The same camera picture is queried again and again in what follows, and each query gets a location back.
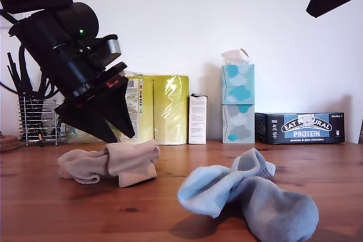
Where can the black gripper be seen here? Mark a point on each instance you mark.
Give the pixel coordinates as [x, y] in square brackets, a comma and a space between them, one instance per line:
[76, 74]

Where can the beige ribbed sock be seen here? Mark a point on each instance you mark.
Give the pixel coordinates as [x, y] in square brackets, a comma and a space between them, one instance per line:
[82, 165]
[133, 162]

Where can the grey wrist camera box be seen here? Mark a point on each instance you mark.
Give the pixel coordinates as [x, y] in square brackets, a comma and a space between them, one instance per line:
[113, 50]

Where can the white carton box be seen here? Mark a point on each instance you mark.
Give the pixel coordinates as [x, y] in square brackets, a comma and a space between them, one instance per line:
[197, 120]

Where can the light blue ribbed sock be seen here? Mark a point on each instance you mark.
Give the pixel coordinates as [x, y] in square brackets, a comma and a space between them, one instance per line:
[278, 208]
[207, 193]

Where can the dark chair back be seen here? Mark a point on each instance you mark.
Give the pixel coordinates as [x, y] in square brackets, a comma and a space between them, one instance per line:
[360, 133]

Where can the black protein bar box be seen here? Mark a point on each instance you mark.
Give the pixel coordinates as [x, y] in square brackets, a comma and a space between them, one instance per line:
[300, 131]

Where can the black stick with gold band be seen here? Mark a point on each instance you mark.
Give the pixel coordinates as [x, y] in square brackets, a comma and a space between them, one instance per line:
[41, 140]

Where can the thin black stick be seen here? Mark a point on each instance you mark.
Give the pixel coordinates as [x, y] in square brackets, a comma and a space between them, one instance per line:
[12, 65]

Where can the yellow-green paper roll pack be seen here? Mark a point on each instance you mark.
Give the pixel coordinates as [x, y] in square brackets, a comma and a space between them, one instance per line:
[167, 106]

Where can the grey cloud tissue box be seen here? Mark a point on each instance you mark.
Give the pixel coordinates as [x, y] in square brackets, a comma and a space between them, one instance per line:
[238, 125]

